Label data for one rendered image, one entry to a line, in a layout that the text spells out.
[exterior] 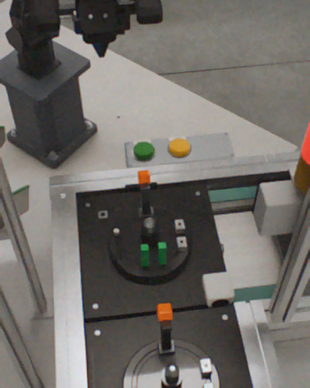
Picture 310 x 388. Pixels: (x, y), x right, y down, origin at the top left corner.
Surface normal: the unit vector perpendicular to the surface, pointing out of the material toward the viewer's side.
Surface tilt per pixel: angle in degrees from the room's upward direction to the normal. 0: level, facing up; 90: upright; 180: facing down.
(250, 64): 1
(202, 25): 0
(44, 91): 0
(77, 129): 90
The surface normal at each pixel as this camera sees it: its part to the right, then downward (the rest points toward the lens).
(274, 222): 0.13, 0.78
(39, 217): 0.00, -0.62
